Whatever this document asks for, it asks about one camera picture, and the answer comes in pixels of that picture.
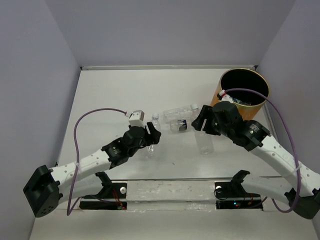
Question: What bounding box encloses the orange cylindrical bin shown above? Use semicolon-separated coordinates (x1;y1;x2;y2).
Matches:
210;68;270;120

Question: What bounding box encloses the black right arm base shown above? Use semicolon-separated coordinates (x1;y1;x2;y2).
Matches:
213;181;263;210

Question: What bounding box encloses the clear unlabelled plastic bottle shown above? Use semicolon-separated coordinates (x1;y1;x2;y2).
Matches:
194;130;214;155

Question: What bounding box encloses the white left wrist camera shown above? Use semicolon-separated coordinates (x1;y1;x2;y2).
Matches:
128;110;145;128

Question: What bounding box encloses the white taped front rail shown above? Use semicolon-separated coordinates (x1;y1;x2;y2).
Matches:
126;180;216;202

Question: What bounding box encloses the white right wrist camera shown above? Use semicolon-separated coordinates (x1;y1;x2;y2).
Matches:
217;90;235;104

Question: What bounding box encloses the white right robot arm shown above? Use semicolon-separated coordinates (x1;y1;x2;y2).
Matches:
191;101;320;220

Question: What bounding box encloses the dark label plastic bottle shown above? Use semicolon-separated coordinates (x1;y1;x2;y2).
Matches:
169;118;192;134

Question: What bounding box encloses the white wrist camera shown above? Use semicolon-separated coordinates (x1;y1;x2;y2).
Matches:
128;110;145;128
217;90;235;104

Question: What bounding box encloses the large clear plastic bottle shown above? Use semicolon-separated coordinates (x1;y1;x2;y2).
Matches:
232;97;254;106

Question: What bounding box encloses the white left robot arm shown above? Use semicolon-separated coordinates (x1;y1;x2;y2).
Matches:
23;122;162;218

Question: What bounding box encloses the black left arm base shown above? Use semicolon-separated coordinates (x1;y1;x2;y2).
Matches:
78;181;128;211

